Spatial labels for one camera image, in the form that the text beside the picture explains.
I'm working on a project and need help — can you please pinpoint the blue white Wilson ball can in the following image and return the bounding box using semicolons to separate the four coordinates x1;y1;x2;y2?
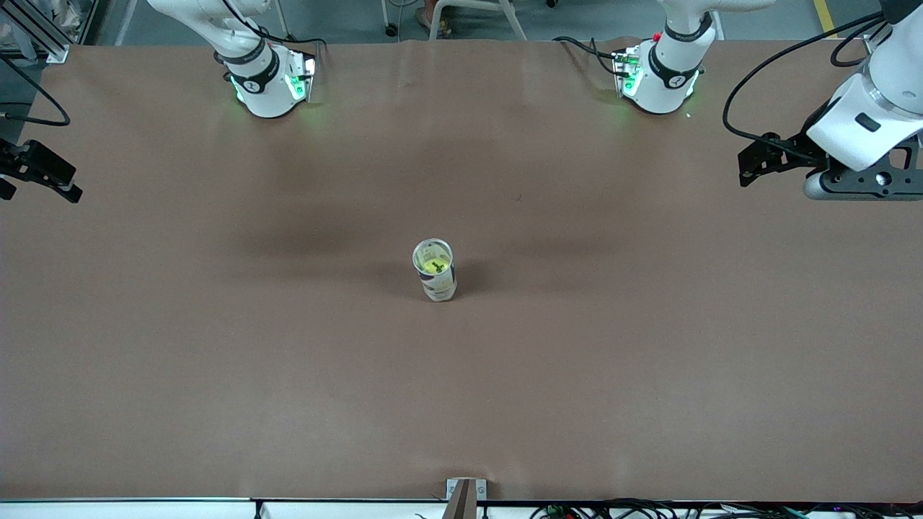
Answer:
412;238;459;303

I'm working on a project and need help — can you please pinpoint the foot in sandal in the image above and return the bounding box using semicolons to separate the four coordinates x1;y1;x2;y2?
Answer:
416;0;453;38

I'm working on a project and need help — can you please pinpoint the brown table cover sheet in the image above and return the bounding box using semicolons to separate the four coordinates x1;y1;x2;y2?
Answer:
0;37;923;503

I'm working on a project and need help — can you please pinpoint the long black left arm cable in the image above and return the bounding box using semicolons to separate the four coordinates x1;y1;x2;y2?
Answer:
723;11;885;156

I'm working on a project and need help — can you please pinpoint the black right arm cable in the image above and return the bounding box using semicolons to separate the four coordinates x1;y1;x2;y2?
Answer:
0;53;71;128

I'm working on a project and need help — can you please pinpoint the short black left arm cable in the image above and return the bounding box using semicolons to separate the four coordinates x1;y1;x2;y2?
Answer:
829;20;892;70

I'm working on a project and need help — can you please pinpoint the black arm base cable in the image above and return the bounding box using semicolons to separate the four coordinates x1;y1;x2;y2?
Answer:
254;27;332;56
553;35;622;77

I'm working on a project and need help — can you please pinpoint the white stool frame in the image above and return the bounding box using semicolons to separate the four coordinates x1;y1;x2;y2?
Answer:
429;0;529;42

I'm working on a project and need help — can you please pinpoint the tangled black cable bundle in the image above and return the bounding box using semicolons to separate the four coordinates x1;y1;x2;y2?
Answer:
530;497;923;519

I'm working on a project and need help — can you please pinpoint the grey metal table bracket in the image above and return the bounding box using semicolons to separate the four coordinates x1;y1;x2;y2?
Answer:
446;478;488;519

